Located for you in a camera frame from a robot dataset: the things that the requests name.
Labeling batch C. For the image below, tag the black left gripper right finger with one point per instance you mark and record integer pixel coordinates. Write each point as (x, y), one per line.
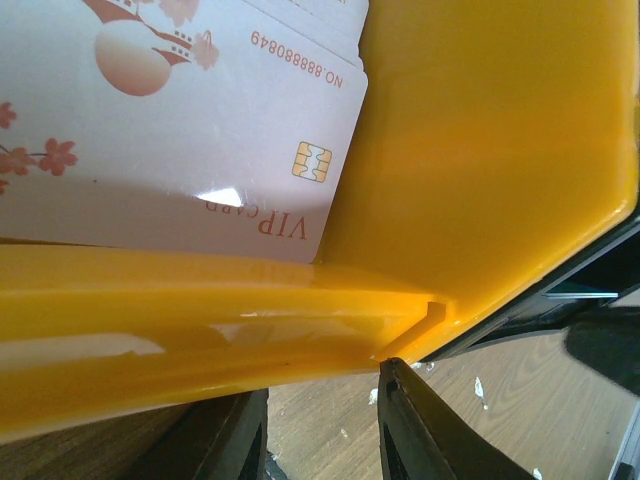
(421, 437)

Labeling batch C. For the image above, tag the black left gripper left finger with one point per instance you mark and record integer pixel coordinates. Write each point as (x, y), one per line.
(220, 438)

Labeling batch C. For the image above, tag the yellow middle storage bin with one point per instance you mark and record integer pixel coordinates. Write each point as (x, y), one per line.
(495, 151)

